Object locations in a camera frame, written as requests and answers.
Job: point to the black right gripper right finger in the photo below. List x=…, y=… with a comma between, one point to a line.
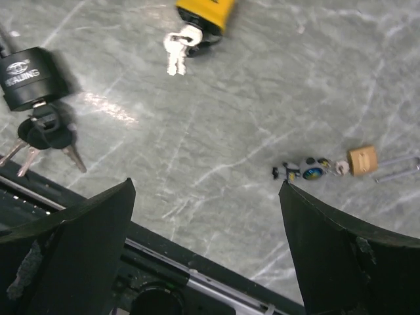
x=345, y=265

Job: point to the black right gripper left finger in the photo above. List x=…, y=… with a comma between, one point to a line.
x=66, y=262

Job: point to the cartoon figure keychain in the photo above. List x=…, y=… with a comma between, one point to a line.
x=310, y=168

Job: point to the small brass long-shackle padlock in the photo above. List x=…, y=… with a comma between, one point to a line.
x=364, y=161

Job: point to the silver key bunch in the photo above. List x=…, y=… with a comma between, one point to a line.
x=176, y=45

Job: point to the yellow padlock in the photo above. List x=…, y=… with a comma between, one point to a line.
x=209, y=17

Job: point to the black-headed key bunch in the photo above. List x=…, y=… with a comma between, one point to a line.
x=44, y=129

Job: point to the black round padlock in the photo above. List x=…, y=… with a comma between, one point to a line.
x=31, y=76

